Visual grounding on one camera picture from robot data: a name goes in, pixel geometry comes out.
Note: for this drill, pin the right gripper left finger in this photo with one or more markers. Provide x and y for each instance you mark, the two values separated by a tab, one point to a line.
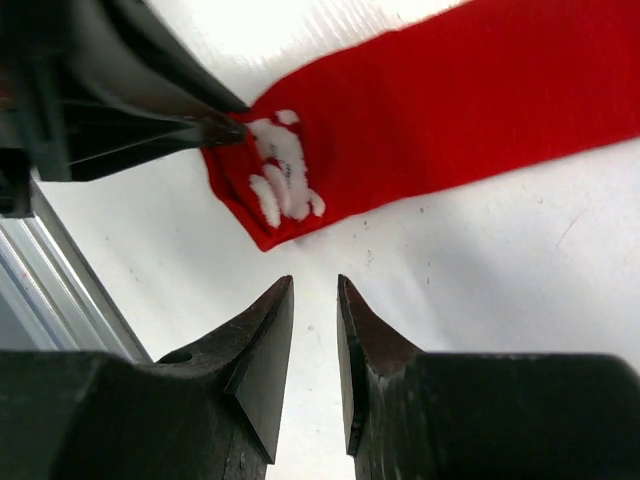
209	410

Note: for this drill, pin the red santa sock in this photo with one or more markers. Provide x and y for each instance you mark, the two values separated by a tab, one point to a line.
482	89

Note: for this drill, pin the aluminium table frame rail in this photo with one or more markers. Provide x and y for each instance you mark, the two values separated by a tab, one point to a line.
51	298

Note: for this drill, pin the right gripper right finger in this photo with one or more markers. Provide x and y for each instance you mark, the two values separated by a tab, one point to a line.
412	414

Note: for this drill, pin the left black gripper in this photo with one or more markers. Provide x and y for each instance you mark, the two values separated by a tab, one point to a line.
92	88

